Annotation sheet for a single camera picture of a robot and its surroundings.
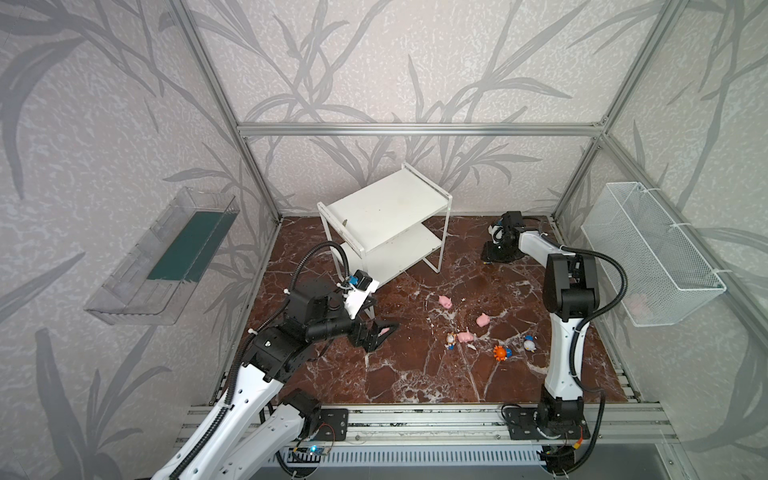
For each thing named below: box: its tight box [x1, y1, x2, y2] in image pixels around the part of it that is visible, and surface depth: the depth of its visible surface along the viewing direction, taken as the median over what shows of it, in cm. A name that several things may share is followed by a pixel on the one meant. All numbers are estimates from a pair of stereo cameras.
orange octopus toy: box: [493, 345, 507, 361], surface depth 86 cm
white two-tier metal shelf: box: [316, 162, 453, 287], surface depth 81 cm
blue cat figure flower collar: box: [444, 333, 456, 351], surface depth 88 cm
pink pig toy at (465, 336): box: [457, 332, 474, 342], surface depth 88 cm
